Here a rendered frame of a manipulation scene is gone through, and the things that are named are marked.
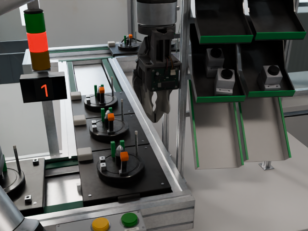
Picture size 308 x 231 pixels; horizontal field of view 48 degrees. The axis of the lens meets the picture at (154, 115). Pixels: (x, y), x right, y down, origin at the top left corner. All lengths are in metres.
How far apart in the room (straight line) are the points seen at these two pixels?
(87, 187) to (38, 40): 0.41
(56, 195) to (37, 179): 0.07
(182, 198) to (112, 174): 0.20
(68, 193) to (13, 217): 0.44
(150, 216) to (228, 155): 0.29
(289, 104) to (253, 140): 0.78
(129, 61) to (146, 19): 1.53
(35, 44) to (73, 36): 3.53
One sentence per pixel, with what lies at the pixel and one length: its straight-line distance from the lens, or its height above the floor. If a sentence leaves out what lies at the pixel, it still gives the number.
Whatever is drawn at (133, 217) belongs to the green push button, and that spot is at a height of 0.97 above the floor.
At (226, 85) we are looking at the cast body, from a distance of 0.94.
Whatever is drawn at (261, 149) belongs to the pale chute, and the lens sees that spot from 1.10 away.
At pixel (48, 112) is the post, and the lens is 1.10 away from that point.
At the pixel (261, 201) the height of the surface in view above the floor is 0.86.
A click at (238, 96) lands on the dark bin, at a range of 0.95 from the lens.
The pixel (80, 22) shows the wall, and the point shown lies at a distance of 4.42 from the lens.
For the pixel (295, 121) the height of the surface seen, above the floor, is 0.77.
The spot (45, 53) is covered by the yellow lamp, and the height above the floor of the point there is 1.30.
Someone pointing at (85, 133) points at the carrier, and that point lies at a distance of 1.26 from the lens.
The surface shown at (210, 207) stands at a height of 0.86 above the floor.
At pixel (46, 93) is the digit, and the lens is 1.03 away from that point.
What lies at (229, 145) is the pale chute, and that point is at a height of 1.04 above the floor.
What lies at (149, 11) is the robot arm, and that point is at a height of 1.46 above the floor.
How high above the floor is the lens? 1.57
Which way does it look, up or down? 26 degrees down
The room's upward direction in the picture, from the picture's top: straight up
